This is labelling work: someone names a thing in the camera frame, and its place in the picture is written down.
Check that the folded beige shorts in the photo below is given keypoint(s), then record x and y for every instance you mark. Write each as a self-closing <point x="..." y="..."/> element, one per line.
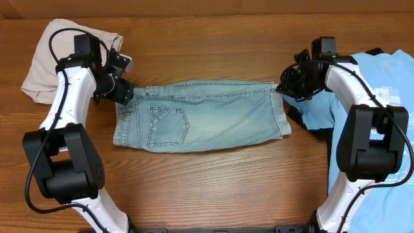
<point x="41" y="82"/>

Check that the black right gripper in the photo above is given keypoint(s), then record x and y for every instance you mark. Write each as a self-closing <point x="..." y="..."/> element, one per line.
<point x="288" y="86"/>

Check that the light blue denim shorts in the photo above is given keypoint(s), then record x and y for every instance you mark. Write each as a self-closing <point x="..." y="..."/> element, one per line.
<point x="201" y="116"/>

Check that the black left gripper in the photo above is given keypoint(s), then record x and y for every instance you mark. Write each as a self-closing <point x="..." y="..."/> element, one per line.
<point x="123" y="92"/>

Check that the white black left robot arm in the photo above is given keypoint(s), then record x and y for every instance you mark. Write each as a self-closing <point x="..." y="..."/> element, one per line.
<point x="66" y="170"/>

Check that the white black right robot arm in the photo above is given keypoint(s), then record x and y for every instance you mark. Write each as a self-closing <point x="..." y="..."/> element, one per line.
<point x="371" y="144"/>

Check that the black garment under t-shirt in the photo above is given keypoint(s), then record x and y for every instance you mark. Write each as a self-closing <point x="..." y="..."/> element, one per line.
<point x="324" y="115"/>

